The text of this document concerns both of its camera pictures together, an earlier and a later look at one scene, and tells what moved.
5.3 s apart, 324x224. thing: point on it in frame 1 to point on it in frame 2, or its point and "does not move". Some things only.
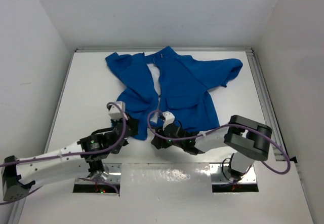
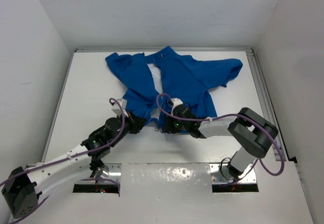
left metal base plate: (115, 176) does not move
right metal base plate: (219, 173) does not move
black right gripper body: (163, 143) to (175, 126)
